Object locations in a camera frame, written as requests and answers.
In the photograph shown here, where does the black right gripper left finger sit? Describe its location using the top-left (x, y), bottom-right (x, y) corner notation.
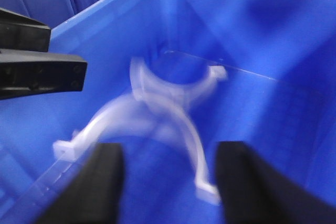
top-left (35, 143), bottom-right (124, 223)

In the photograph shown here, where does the white PVC pipe piece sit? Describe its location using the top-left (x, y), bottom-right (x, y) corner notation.
top-left (53, 93), bottom-right (220, 205)

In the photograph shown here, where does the white pipe clamp upper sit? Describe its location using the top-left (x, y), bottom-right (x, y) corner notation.
top-left (130, 58), bottom-right (227, 110)

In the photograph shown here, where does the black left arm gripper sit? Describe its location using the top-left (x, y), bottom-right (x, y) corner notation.
top-left (1, 8), bottom-right (88, 100)

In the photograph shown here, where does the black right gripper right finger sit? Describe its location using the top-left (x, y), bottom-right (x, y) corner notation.
top-left (215, 141), bottom-right (335, 223)

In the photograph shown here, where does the large blue target bin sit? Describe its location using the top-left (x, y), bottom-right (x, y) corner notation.
top-left (1, 0), bottom-right (335, 223)

